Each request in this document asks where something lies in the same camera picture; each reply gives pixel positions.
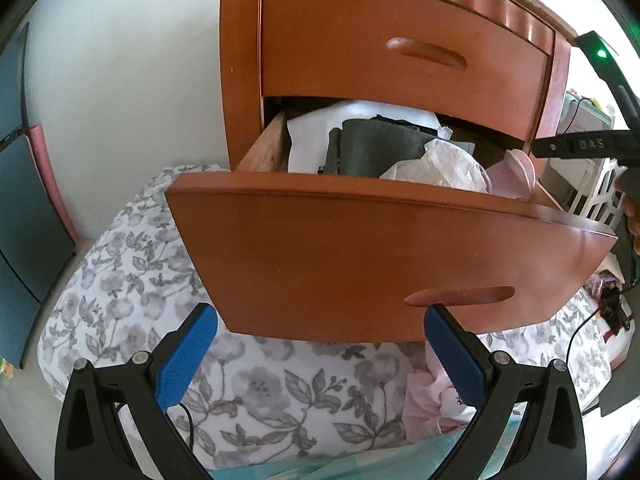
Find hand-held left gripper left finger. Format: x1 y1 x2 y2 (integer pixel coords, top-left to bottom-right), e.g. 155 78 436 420
54 302 219 480

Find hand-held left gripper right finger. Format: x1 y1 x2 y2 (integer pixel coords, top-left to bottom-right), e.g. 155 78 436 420
423 303 587 480

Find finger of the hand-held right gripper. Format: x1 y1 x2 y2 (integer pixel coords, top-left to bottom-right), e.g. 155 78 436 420
531 130 640 161

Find light pink floral garment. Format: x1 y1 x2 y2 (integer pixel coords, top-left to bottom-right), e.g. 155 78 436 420
402 360 481 443

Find pale lace underwear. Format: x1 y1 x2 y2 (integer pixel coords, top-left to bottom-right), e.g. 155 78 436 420
380 140 492 194

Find wooden nightstand drawer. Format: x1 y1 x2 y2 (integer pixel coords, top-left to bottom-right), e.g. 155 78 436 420
166 112 619 343
260 0 557 142

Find grey socks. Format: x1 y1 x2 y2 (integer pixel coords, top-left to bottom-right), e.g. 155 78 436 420
322 117 441 178

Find white t-shirt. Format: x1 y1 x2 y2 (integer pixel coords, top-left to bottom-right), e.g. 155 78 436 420
289 100 453 176

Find person's right hand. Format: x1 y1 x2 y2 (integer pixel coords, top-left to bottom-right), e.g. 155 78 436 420
616 180 640 256

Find printed white box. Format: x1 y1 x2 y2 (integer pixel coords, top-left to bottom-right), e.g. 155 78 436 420
564 94 615 133

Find white laundry basket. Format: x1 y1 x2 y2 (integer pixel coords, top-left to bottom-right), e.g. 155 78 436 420
575 160 626 223

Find floral bedsheet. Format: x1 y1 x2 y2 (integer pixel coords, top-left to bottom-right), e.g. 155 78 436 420
39 165 613 471

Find checked pastel blanket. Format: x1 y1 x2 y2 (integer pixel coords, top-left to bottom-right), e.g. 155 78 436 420
210 452 501 480

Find blue-grey refrigerator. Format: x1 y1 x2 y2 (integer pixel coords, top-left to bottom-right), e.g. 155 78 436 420
0 22 76 368

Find pink foam tube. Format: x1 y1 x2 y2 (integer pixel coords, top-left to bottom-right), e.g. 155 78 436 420
27 125 78 243

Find wooden nightstand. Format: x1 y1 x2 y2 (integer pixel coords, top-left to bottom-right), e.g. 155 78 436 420
220 0 581 201

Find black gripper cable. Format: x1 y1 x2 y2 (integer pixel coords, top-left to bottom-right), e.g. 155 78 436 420
117 399 195 451
567 285 640 361

